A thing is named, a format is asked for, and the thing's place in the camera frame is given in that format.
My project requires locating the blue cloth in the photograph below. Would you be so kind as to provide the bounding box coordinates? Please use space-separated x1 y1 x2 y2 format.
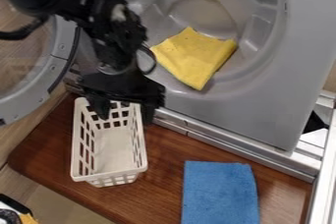
180 160 261 224

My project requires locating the white basket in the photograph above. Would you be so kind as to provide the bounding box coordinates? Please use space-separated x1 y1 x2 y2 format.
69 96 150 189

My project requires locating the yellow cloth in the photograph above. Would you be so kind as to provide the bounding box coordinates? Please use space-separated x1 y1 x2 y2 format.
147 26 240 91

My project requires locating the washing machine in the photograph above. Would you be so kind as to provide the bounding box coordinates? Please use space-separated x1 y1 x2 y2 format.
0 0 336 152

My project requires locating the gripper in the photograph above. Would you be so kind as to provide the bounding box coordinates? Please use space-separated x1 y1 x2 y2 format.
77 69 168 126

